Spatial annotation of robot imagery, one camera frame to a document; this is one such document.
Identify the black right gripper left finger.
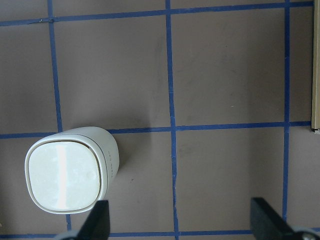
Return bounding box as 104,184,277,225
54,199,111,240

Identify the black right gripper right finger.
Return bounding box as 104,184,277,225
250,197,320,240

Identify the white trash can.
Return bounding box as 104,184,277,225
24,126,120,215

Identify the beige wooden board edge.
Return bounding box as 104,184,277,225
311,0,320,134

